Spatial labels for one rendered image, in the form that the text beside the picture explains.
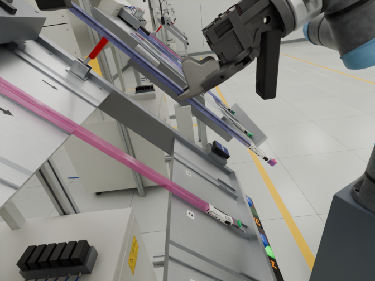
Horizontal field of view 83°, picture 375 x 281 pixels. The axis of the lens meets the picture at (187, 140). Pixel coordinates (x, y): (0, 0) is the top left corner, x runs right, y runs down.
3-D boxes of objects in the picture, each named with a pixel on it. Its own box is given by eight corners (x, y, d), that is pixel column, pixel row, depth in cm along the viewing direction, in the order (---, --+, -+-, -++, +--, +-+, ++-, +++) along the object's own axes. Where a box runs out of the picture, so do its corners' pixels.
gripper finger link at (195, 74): (162, 77, 38) (205, 43, 36) (182, 103, 40) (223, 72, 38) (161, 81, 35) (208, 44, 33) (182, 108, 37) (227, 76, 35)
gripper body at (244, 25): (197, 32, 38) (258, -16, 35) (222, 72, 42) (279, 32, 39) (201, 35, 32) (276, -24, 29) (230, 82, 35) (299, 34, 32)
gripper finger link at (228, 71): (197, 79, 38) (239, 48, 37) (203, 87, 39) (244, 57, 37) (201, 85, 34) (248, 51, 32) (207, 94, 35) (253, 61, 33)
